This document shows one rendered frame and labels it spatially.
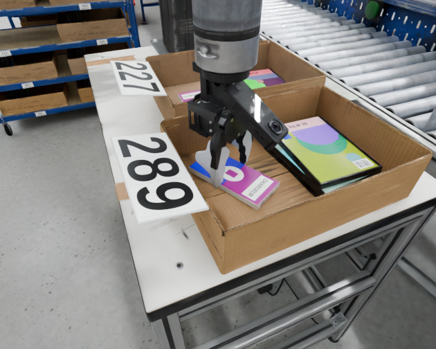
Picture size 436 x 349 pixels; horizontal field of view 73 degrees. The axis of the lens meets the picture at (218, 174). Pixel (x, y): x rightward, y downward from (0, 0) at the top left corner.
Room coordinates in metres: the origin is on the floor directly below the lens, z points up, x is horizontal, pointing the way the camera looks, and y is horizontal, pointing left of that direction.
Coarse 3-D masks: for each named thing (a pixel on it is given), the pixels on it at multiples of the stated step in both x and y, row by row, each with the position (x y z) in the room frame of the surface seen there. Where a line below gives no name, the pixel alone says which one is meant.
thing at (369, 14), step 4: (368, 4) 1.48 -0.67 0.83; (372, 4) 1.45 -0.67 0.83; (376, 4) 1.44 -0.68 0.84; (368, 8) 1.47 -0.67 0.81; (372, 8) 1.45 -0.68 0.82; (376, 8) 1.43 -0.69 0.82; (368, 12) 1.46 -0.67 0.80; (372, 12) 1.44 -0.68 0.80; (376, 12) 1.43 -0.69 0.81; (368, 16) 1.46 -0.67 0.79; (372, 16) 1.44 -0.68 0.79
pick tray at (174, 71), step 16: (272, 48) 0.91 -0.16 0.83; (160, 64) 0.81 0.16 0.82; (176, 64) 0.83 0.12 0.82; (256, 64) 0.92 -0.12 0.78; (272, 64) 0.90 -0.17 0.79; (288, 64) 0.83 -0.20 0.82; (304, 64) 0.76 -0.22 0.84; (160, 80) 0.80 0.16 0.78; (176, 80) 0.82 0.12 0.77; (192, 80) 0.84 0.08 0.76; (288, 80) 0.82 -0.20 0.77; (304, 80) 0.65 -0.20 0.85; (320, 80) 0.67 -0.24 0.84; (160, 96) 0.65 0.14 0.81; (176, 96) 0.75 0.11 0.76; (176, 112) 0.54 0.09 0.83; (192, 112) 0.55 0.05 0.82
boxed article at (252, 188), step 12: (228, 156) 0.47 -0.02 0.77; (192, 168) 0.43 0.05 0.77; (228, 168) 0.43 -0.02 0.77; (240, 168) 0.43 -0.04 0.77; (252, 168) 0.43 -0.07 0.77; (228, 180) 0.40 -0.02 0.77; (240, 180) 0.40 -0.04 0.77; (252, 180) 0.40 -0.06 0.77; (264, 180) 0.40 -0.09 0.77; (228, 192) 0.37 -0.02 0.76; (240, 192) 0.37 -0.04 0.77; (252, 192) 0.37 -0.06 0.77; (264, 192) 0.37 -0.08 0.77; (252, 204) 0.34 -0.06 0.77
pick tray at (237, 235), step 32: (288, 96) 0.59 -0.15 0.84; (320, 96) 0.62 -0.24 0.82; (160, 128) 0.47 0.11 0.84; (352, 128) 0.53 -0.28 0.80; (384, 128) 0.47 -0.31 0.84; (192, 160) 0.47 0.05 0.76; (256, 160) 0.47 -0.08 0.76; (384, 160) 0.44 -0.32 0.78; (416, 160) 0.36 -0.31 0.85; (224, 192) 0.38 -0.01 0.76; (288, 192) 0.38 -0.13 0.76; (352, 192) 0.31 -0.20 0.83; (384, 192) 0.34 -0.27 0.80; (224, 224) 0.31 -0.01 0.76; (256, 224) 0.24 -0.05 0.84; (288, 224) 0.26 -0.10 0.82; (320, 224) 0.29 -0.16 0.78; (224, 256) 0.22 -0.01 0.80; (256, 256) 0.24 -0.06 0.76
